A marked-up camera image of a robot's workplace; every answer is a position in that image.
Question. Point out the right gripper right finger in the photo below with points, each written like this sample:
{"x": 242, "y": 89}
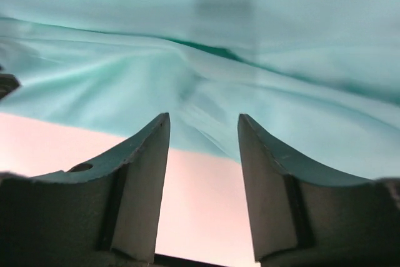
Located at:
{"x": 304, "y": 213}

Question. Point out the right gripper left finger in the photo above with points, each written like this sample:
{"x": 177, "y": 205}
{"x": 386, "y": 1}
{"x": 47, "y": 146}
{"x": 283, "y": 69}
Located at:
{"x": 102, "y": 212}

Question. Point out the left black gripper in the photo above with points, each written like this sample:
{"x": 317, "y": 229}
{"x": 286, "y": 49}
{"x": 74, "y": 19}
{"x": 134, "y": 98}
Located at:
{"x": 8, "y": 83}

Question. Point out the mint green t shirt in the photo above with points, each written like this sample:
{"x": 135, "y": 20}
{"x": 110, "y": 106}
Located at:
{"x": 320, "y": 75}

